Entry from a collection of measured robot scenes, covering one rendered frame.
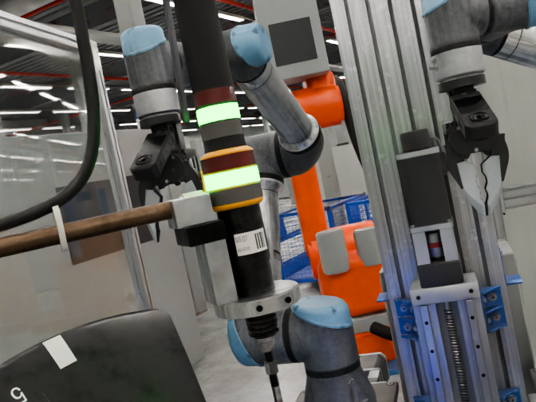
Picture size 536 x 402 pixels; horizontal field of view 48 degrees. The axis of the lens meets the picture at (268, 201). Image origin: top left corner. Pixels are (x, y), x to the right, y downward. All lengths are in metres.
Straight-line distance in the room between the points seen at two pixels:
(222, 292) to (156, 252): 4.62
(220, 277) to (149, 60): 0.64
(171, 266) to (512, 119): 3.54
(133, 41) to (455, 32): 0.51
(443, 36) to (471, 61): 0.06
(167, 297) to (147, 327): 4.53
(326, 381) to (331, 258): 3.06
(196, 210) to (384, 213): 0.93
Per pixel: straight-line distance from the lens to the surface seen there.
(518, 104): 2.30
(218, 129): 0.47
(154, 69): 1.04
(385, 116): 1.34
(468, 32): 0.97
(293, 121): 1.26
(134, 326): 0.61
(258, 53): 1.08
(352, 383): 1.28
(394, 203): 1.35
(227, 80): 0.48
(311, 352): 1.26
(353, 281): 4.40
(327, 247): 4.29
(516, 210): 2.31
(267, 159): 1.40
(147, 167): 0.96
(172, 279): 5.21
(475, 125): 0.88
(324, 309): 1.23
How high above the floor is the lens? 1.56
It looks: 3 degrees down
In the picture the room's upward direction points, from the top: 12 degrees counter-clockwise
